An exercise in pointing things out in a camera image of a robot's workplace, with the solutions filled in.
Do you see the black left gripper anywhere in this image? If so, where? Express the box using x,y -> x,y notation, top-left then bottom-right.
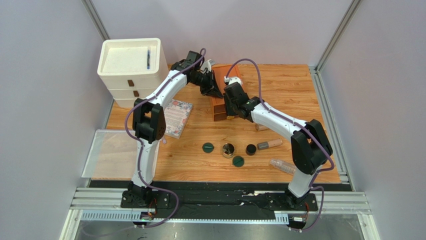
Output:
190,70 -> 224,100

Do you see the orange drawer box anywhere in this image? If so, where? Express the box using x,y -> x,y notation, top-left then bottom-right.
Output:
208,63 -> 244,122

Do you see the beige foundation tube grey cap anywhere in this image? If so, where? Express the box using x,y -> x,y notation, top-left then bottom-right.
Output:
257,138 -> 283,150

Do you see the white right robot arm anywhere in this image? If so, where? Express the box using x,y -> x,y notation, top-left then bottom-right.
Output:
224,82 -> 333,209

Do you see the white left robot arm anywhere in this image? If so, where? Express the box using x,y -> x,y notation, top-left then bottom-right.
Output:
120,48 -> 223,208

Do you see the floral patterned booklet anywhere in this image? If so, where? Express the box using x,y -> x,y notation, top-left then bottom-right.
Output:
164,99 -> 193,139

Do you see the gold mirrored jar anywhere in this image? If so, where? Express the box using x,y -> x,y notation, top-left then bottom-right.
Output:
221,143 -> 235,158

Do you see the dark green round lid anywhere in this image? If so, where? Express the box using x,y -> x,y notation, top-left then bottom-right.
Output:
202,142 -> 215,154

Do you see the blue pen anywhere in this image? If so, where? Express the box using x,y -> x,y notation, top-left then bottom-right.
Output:
146,50 -> 151,70

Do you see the clear plastic bottle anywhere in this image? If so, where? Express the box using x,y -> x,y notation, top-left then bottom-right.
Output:
269,158 -> 296,175

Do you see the white three-drawer cabinet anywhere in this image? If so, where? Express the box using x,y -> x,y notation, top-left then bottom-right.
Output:
97,37 -> 169,108

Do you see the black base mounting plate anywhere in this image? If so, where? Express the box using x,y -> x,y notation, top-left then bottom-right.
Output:
120,190 -> 319,213

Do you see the clear plastic sheet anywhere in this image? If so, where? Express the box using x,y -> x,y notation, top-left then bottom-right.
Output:
81,129 -> 140,181

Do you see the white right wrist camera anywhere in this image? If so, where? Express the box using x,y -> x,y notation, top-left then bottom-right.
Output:
223,76 -> 243,86

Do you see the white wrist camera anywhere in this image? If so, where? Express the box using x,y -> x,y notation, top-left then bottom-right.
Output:
223,76 -> 243,86
200,59 -> 216,73

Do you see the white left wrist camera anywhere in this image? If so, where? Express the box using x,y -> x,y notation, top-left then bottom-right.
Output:
200,59 -> 216,73

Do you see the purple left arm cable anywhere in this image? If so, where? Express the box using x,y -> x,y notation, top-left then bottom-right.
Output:
124,47 -> 207,229

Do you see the aluminium frame rail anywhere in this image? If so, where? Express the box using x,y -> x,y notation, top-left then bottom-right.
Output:
70,187 -> 372,224

